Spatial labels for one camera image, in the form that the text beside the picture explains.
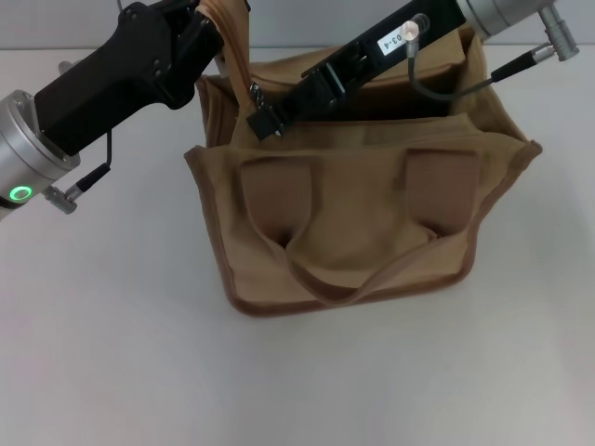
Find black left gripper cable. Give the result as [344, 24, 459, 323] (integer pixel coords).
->
[44, 59, 115, 216]

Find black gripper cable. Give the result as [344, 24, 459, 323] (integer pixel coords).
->
[44, 59, 115, 216]
[403, 12, 566, 101]

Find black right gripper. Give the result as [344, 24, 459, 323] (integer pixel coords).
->
[245, 0, 466, 141]

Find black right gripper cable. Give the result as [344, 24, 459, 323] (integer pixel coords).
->
[403, 12, 566, 101]

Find khaki canvas food bag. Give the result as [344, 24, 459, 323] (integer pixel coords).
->
[183, 0, 544, 317]

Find silver metal zipper pull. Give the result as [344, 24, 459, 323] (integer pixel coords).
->
[248, 82, 270, 112]

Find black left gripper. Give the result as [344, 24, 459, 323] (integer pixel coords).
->
[34, 0, 223, 157]

